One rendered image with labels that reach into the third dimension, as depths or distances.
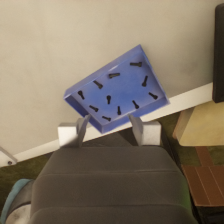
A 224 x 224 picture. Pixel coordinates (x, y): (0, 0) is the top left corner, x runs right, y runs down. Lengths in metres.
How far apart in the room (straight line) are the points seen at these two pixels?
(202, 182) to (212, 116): 0.34
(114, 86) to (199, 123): 0.64
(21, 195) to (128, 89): 0.28
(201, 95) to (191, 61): 0.07
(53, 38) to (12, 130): 0.21
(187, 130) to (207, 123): 0.09
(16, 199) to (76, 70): 0.27
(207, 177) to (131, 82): 0.82
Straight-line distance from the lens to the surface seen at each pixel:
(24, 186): 0.39
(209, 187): 0.98
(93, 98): 0.26
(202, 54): 0.26
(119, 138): 0.44
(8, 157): 0.44
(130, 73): 0.24
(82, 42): 0.22
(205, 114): 0.82
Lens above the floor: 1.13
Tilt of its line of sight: 48 degrees down
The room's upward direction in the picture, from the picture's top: 178 degrees clockwise
